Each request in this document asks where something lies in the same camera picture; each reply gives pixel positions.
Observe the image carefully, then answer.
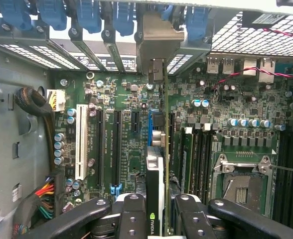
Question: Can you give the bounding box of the green motherboard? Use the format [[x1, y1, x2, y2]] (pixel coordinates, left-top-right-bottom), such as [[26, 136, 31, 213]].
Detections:
[[49, 56, 293, 225]]

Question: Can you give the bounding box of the long black expansion slot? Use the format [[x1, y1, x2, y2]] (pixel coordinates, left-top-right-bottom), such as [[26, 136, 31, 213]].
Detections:
[[169, 112, 176, 152], [95, 109, 105, 188], [112, 111, 123, 188]]

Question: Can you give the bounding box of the blue expansion slot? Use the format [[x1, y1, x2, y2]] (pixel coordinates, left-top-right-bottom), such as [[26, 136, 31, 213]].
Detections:
[[147, 111, 154, 148]]

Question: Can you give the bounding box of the white expansion slot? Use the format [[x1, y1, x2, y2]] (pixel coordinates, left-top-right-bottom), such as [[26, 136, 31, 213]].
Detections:
[[75, 104, 89, 181]]

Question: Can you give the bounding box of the short black expansion slot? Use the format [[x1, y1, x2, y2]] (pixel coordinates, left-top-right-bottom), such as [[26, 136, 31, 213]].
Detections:
[[131, 111, 141, 133]]

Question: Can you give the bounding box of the white power connector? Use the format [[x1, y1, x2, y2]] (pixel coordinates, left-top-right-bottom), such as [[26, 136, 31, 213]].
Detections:
[[46, 89, 66, 113]]

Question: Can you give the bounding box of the grey power supply unit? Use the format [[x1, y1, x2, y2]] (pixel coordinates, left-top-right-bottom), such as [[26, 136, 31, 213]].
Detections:
[[0, 46, 51, 239]]

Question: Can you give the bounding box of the black open PC case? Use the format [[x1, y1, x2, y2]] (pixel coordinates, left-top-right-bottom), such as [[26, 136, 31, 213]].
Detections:
[[0, 0, 293, 239]]

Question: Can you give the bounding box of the blue slot retention clip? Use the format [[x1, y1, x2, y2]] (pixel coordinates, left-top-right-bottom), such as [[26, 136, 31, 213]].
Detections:
[[160, 4, 174, 21], [0, 0, 32, 31], [185, 6, 210, 42], [112, 0, 135, 37], [36, 0, 68, 31], [76, 0, 103, 35]]

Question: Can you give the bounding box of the multicoloured power wire bundle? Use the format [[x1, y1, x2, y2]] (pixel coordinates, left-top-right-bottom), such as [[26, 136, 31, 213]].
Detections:
[[11, 171, 63, 239]]

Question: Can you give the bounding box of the thin wire locking lever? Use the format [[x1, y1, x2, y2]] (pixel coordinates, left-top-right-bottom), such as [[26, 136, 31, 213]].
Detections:
[[253, 151, 293, 174]]

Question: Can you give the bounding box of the black braided power cable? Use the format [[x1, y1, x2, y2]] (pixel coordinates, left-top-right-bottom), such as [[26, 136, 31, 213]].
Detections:
[[14, 87, 55, 175]]

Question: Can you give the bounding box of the red black twisted wire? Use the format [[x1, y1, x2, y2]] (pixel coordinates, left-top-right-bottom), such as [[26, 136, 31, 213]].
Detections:
[[211, 27, 293, 92]]

